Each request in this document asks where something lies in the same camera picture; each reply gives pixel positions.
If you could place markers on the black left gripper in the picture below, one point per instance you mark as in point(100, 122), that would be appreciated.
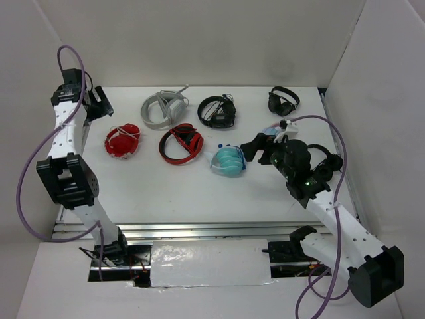
point(103, 107)

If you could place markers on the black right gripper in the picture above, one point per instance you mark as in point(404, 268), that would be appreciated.
point(261, 141)

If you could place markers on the red headphones with white cable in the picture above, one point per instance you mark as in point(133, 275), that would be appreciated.
point(122, 142)

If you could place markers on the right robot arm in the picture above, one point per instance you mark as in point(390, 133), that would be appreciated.
point(372, 270)

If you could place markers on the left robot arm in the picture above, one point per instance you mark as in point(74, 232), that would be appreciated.
point(67, 177)

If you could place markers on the pink and blue headphones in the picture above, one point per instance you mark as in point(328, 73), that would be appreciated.
point(272, 130)

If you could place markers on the teal and white headphones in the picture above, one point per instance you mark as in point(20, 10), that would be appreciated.
point(227, 160)

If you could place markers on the black folded headphones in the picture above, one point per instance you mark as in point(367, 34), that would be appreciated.
point(282, 101)

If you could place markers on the black headphones with display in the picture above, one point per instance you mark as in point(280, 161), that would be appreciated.
point(223, 116)

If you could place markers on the grey white headphones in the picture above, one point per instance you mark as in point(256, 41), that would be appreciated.
point(172, 104)

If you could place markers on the black on-ear headphones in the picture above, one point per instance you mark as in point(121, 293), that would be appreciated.
point(328, 163)

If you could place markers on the red and black headphones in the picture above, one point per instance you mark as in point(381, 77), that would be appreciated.
point(186, 136)

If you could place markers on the silver foil covered plate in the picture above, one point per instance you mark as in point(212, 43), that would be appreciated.
point(218, 262)

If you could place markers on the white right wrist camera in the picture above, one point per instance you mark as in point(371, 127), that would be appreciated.
point(285, 127)

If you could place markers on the aluminium front rail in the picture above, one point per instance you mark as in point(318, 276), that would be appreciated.
point(168, 231)

